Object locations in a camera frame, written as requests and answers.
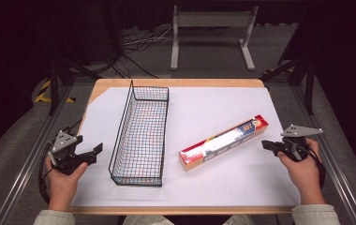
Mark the white table sheet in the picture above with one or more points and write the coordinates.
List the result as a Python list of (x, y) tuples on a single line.
[(204, 106)]

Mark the white metal stand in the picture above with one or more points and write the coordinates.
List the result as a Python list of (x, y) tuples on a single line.
[(175, 53)]

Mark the person's left hand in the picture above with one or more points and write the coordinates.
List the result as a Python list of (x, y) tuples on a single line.
[(61, 187)]

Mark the aluminium rail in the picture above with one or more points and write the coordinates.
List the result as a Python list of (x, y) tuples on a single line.
[(338, 175), (26, 175)]

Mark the person's right hand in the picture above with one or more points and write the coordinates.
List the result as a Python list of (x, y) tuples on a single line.
[(307, 178)]

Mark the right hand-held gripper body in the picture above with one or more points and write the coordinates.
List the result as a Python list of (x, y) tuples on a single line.
[(295, 146)]

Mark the black tripod stand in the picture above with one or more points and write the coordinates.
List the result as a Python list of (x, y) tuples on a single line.
[(309, 84), (53, 84)]

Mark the yellow black striped tape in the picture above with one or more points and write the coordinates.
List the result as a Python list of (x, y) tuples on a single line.
[(41, 95)]

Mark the long red foil box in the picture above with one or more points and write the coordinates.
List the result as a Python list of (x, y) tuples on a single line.
[(219, 145)]

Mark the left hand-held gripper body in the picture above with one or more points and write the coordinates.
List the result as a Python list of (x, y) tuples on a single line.
[(63, 156)]

